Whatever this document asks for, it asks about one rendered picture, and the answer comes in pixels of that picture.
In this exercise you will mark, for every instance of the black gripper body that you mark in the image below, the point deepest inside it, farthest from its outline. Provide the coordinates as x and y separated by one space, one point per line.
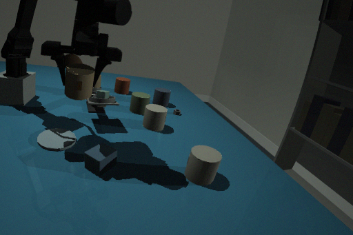
55 49

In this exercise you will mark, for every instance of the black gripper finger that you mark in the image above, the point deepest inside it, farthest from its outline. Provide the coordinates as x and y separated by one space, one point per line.
61 65
98 69

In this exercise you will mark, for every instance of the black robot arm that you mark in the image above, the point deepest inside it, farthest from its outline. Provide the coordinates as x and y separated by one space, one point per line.
20 41

